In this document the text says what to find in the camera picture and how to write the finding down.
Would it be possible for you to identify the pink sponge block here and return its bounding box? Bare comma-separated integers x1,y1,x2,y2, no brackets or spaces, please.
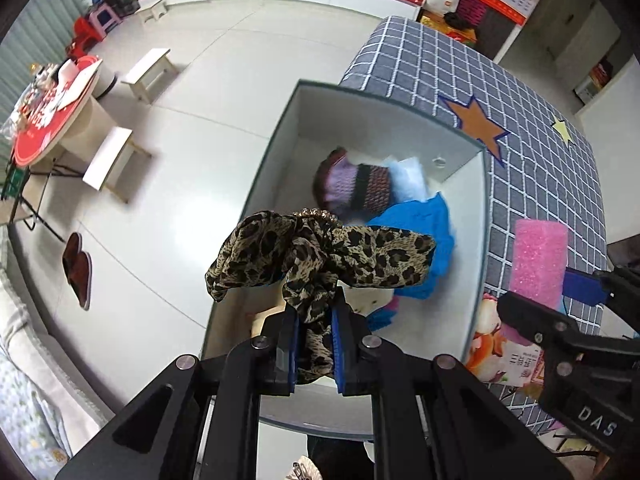
510,218,570,308

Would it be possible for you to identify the small white wooden stool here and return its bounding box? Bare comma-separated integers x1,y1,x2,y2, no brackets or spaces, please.
141,0,168,23

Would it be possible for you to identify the white sofa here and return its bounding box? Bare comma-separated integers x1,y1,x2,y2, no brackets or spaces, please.
0,230,116,461

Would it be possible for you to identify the leopard print scrunchie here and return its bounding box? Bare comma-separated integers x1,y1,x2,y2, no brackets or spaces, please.
205,208,436,386

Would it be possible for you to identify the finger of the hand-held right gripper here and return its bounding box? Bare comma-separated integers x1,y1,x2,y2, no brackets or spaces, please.
562,265,640,333
496,291,640,458

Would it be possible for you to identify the purple plastic stool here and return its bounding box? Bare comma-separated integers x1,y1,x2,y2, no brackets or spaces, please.
90,7,121,38

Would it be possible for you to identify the light blue face mask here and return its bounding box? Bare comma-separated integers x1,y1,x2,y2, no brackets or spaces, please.
387,156,428,203

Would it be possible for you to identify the grey checked star tablecloth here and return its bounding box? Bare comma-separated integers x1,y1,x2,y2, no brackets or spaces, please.
339,16,608,436

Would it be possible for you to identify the fruit printed table cover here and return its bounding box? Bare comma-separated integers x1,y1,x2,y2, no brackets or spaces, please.
462,292,561,436

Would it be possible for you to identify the yellow red gift box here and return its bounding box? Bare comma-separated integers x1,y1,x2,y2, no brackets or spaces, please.
420,12,478,46

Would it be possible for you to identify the red plastic stool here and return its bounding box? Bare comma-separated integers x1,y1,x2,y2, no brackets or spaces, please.
67,17,101,58

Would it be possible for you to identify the blue cloth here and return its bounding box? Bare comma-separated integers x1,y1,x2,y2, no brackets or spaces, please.
367,192,456,301

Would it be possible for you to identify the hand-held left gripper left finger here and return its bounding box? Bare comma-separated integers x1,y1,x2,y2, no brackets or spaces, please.
54,307,301,480

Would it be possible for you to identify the black folding table frame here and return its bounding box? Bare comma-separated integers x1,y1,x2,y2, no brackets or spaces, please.
0,157,66,243

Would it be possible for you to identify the round red table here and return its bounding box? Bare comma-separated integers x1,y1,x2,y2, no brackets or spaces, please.
12,57,118,171

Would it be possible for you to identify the purple knit hat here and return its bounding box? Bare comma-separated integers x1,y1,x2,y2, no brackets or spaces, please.
312,147,393,216

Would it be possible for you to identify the white cardboard box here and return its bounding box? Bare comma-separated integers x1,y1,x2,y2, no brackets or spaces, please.
199,79,490,436

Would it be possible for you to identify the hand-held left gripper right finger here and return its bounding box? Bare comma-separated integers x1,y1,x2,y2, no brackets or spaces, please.
332,302,573,480

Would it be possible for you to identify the grey green curtain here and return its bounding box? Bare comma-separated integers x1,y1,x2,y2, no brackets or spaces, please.
0,0,96,126

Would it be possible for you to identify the light blue dotted quilt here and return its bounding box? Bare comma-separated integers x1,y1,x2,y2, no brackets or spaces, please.
0,345,71,471

